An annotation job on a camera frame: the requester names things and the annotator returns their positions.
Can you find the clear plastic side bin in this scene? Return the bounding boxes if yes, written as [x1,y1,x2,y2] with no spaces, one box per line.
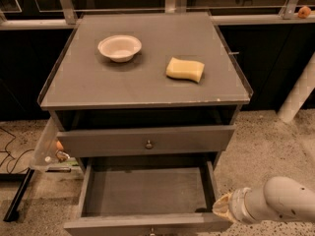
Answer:
[31,119,80,172]

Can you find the grey drawer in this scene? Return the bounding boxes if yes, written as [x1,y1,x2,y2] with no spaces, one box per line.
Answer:
[64,160,230,236]
[57,125,235,157]

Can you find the white paper bowl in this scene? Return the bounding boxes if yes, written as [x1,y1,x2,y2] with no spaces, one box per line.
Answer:
[97,35,142,63]

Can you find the black floor cable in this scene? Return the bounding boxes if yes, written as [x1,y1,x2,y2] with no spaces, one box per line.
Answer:
[0,125,35,175]

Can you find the black metal floor bar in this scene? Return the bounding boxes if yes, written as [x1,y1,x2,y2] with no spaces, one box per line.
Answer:
[0,168,34,222]

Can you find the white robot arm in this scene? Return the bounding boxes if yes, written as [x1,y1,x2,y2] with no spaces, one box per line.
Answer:
[213,177,315,224]

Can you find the metal railing frame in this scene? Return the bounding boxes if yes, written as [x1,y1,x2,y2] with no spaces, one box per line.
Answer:
[0,0,315,29]

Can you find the white diagonal post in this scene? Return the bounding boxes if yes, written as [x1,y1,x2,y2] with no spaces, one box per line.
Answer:
[278,52,315,123]

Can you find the grey wooden drawer cabinet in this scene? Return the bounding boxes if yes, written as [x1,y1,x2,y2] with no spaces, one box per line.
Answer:
[36,11,254,172]

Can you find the yellow sponge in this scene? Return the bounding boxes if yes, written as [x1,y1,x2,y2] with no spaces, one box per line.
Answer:
[165,57,205,83]

